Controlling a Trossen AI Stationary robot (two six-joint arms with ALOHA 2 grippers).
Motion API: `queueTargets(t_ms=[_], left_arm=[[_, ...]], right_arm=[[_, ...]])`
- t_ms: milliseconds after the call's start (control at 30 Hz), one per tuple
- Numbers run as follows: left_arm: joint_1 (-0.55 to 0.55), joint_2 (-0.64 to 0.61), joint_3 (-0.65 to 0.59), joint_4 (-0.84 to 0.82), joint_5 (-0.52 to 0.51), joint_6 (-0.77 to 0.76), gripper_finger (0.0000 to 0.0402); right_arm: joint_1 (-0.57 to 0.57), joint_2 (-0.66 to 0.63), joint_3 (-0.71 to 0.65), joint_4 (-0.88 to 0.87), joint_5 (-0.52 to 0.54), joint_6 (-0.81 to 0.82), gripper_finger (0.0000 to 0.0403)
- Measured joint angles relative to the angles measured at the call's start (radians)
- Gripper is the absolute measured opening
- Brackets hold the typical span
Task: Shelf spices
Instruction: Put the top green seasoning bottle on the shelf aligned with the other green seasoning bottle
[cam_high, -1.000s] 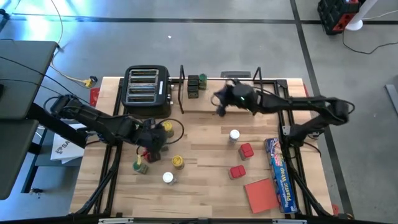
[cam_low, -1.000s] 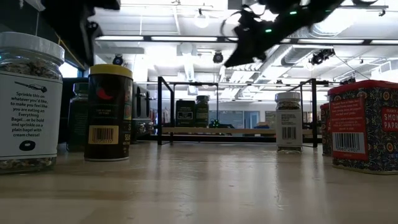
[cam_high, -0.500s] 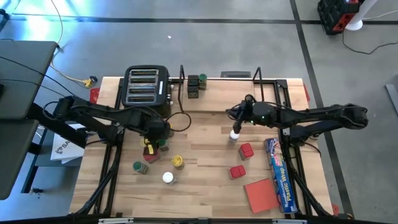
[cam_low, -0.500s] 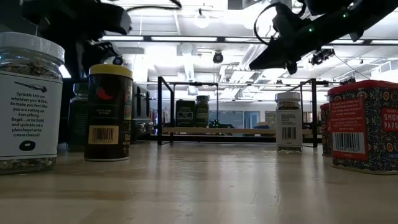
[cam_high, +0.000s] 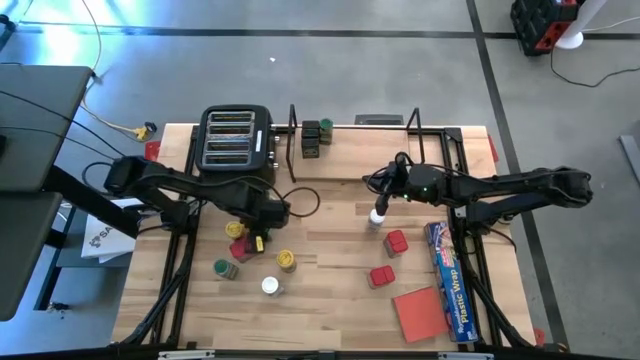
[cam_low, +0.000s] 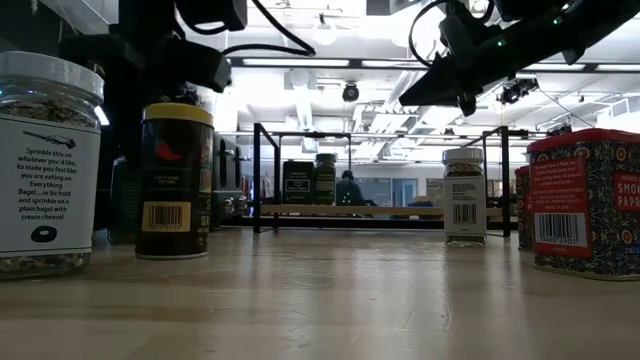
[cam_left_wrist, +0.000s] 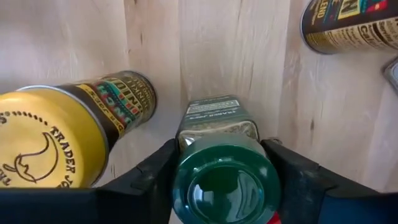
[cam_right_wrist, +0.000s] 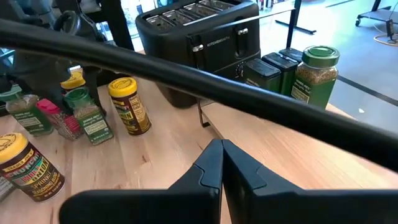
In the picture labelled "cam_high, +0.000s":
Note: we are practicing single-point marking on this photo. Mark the black four-slot toaster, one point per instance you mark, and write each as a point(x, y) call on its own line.
point(232, 137)

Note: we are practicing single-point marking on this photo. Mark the black metal rig frame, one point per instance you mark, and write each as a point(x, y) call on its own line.
point(454, 136)

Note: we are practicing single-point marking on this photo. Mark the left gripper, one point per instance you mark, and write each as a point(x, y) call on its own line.
point(267, 214)

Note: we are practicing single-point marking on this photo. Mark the silver aluminium bar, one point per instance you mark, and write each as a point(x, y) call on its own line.
point(465, 356)
point(187, 354)

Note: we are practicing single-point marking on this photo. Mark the dark green pepper tin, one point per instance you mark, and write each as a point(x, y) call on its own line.
point(310, 125)
point(310, 148)
point(310, 134)

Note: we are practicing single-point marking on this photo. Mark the red square mat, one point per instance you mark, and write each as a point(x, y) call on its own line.
point(420, 315)

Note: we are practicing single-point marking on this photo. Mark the red table clamp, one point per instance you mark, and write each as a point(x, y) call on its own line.
point(152, 150)
point(538, 336)

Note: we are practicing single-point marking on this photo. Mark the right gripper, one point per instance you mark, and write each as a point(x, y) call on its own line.
point(397, 177)

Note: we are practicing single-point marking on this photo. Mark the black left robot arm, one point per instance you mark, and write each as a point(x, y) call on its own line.
point(200, 185)

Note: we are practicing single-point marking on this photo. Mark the white printed paper bag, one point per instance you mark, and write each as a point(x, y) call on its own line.
point(105, 240)

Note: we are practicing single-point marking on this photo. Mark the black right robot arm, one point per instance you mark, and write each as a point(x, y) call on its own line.
point(500, 187)

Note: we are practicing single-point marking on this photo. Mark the dark gray desk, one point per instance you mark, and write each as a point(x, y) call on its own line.
point(40, 125)
point(25, 250)

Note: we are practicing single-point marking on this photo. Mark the green-lid glass spice jar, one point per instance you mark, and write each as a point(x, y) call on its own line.
point(326, 125)
point(223, 268)

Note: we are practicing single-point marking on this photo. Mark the wood and black metal shelf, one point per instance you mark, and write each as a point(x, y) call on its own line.
point(360, 155)

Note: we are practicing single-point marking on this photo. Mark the gray metal bar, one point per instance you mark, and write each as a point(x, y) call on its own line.
point(631, 155)

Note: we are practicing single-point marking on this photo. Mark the blue plastic wrap box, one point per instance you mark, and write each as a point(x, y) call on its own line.
point(452, 285)

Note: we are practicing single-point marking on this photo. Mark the white-lid bagel seasoning jar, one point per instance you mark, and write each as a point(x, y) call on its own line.
point(376, 220)
point(270, 285)

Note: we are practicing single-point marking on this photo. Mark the black and red crate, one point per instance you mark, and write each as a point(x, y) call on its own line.
point(537, 25)

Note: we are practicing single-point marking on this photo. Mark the white pedestal stand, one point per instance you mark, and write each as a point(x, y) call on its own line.
point(575, 37)

